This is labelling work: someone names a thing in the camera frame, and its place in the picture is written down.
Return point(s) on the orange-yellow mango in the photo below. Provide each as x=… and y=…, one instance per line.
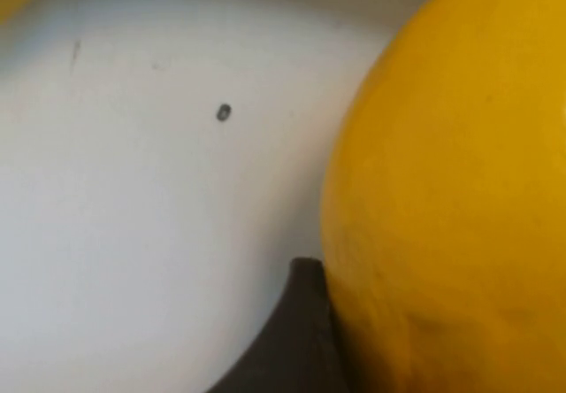
x=451, y=180

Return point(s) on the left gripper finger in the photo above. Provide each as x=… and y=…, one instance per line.
x=300, y=344

